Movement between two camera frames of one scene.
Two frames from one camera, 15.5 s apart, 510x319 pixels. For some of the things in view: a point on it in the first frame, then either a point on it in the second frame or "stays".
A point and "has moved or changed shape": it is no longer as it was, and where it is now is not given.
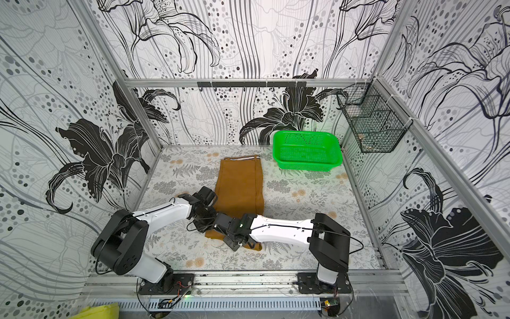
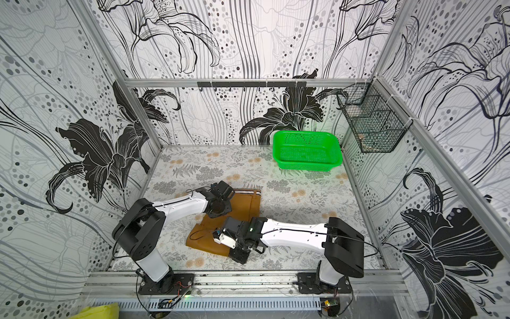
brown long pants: [240, 191] has moved or changed shape
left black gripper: [205, 228] to [228, 209]
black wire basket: [376, 123] stays
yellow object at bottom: [109, 311] stays
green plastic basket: [307, 150] stays
